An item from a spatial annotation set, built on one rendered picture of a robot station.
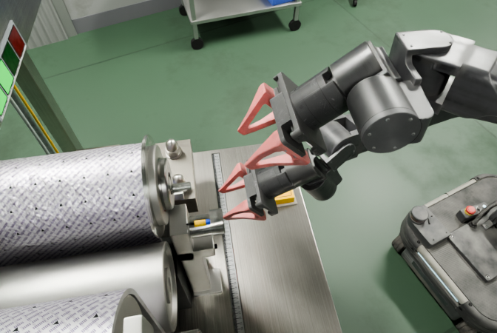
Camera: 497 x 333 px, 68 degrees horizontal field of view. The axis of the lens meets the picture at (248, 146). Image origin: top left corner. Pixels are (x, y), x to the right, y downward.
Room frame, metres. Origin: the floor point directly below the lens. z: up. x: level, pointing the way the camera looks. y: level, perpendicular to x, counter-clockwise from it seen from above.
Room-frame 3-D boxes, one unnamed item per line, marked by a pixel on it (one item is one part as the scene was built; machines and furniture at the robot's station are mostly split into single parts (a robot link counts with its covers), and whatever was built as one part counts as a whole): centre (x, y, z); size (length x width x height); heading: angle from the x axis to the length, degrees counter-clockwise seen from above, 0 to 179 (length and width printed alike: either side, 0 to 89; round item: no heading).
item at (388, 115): (0.29, -0.17, 1.42); 0.12 x 0.12 x 0.09; 6
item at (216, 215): (0.26, 0.05, 1.18); 0.04 x 0.02 x 0.04; 9
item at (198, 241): (0.25, 0.09, 1.05); 0.06 x 0.05 x 0.31; 99
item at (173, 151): (0.50, 0.17, 1.05); 0.04 x 0.04 x 0.04
